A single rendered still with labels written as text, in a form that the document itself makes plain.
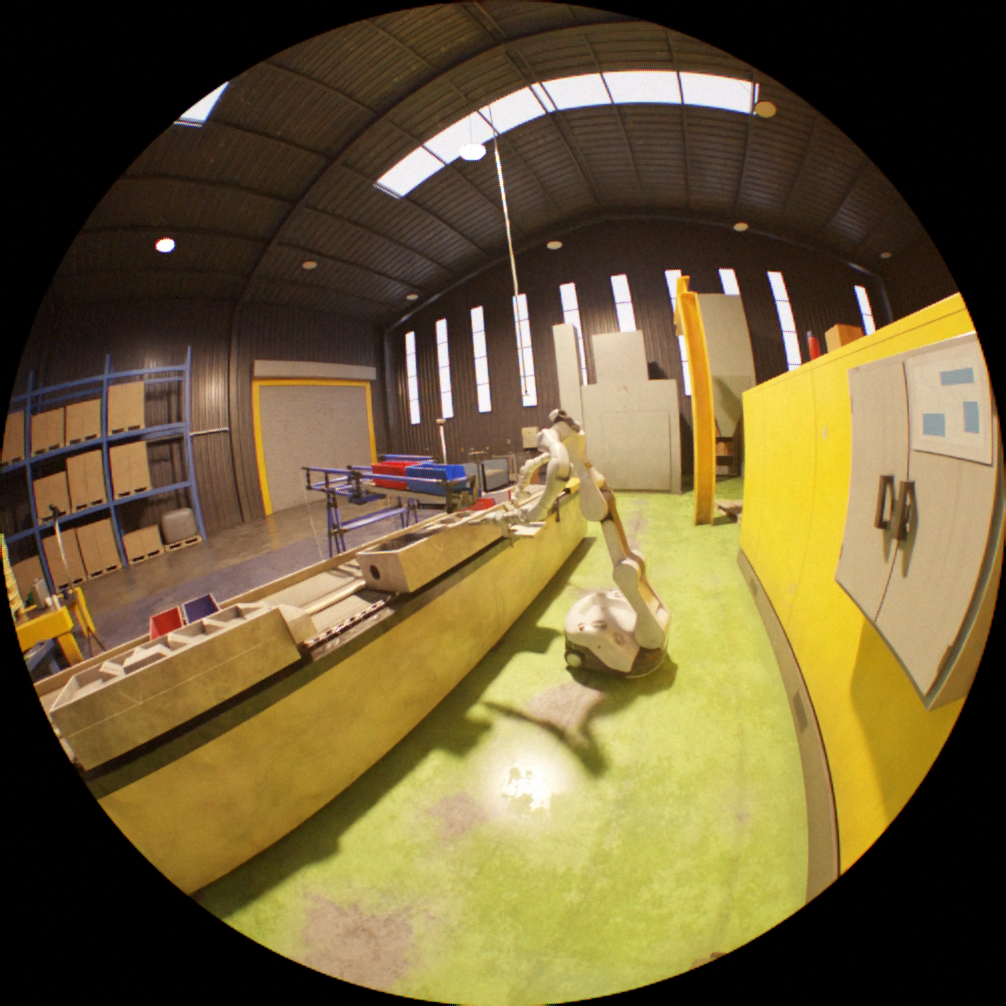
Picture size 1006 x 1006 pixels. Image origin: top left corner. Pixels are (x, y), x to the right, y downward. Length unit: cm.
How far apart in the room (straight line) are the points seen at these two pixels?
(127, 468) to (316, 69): 973
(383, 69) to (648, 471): 1094
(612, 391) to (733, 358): 362
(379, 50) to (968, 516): 894
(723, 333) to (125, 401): 1543
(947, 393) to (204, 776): 218
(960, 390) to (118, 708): 210
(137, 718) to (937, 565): 202
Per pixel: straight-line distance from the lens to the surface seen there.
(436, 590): 158
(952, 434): 94
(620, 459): 741
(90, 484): 1021
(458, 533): 170
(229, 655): 113
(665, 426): 733
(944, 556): 95
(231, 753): 129
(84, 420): 1047
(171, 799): 141
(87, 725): 127
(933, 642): 97
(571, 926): 144
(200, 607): 191
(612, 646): 185
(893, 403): 112
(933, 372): 99
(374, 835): 162
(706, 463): 511
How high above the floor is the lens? 143
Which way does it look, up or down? 12 degrees down
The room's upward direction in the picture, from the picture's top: 5 degrees counter-clockwise
